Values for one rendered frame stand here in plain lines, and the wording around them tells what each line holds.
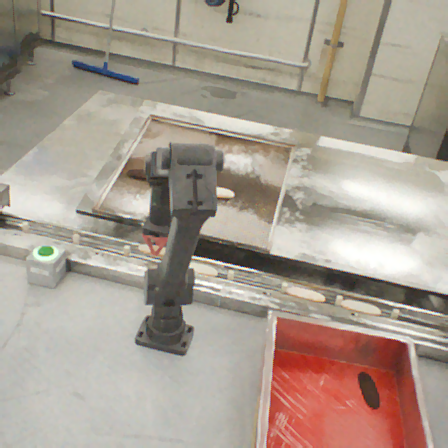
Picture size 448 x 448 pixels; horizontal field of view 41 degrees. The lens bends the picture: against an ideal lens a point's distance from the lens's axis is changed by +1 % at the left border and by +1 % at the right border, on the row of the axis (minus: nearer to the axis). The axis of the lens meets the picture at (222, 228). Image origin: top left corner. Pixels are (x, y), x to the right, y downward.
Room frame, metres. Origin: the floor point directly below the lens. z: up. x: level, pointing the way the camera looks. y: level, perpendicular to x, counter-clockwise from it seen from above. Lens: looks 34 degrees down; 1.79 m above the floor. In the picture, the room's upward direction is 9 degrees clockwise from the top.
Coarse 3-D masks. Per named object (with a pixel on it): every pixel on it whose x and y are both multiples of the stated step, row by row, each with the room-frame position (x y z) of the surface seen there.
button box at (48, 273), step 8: (64, 248) 1.15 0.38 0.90; (32, 256) 1.10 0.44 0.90; (56, 256) 1.12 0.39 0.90; (64, 256) 1.14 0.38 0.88; (32, 264) 1.09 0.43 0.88; (40, 264) 1.09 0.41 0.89; (48, 264) 1.09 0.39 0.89; (56, 264) 1.10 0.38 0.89; (64, 264) 1.14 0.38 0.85; (32, 272) 1.09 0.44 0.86; (40, 272) 1.09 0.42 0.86; (48, 272) 1.08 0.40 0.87; (56, 272) 1.10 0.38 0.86; (64, 272) 1.14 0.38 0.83; (32, 280) 1.09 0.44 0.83; (40, 280) 1.09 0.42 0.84; (48, 280) 1.09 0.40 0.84; (56, 280) 1.10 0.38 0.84
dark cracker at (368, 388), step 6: (360, 372) 0.96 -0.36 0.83; (360, 378) 0.94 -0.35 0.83; (366, 378) 0.94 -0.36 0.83; (372, 378) 0.94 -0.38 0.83; (360, 384) 0.92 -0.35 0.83; (366, 384) 0.92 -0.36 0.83; (372, 384) 0.92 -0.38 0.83; (366, 390) 0.90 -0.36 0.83; (372, 390) 0.91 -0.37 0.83; (366, 396) 0.89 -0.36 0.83; (372, 396) 0.89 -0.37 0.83; (378, 396) 0.89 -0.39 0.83; (366, 402) 0.88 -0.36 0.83; (372, 402) 0.87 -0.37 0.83; (378, 402) 0.88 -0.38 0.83
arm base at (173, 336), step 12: (180, 312) 0.98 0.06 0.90; (144, 324) 0.99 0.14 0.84; (156, 324) 0.95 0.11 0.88; (168, 324) 0.95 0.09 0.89; (180, 324) 0.97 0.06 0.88; (144, 336) 0.96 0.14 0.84; (156, 336) 0.94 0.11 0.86; (168, 336) 0.94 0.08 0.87; (180, 336) 0.96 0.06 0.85; (192, 336) 0.99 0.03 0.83; (156, 348) 0.94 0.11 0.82; (168, 348) 0.93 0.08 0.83; (180, 348) 0.94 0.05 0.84
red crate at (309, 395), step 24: (288, 360) 0.96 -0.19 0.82; (312, 360) 0.98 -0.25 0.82; (336, 360) 0.99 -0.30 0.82; (288, 384) 0.89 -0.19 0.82; (312, 384) 0.90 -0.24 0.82; (336, 384) 0.92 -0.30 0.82; (384, 384) 0.94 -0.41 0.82; (288, 408) 0.83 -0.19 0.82; (312, 408) 0.84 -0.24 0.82; (336, 408) 0.85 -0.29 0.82; (360, 408) 0.86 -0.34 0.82; (384, 408) 0.87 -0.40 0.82; (288, 432) 0.77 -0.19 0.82; (312, 432) 0.78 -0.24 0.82; (336, 432) 0.79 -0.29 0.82; (360, 432) 0.80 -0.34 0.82; (384, 432) 0.81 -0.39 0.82
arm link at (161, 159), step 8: (152, 152) 1.20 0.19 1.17; (160, 152) 0.89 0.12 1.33; (168, 152) 0.88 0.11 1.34; (216, 152) 0.91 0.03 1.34; (224, 152) 0.91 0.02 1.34; (152, 160) 1.19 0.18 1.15; (160, 160) 0.88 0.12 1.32; (168, 160) 0.87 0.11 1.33; (216, 160) 0.90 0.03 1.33; (224, 160) 0.90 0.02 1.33; (152, 168) 1.18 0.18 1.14; (160, 168) 0.88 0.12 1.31; (168, 168) 0.88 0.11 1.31; (216, 168) 0.90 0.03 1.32; (152, 176) 1.17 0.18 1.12; (160, 176) 1.14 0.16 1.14
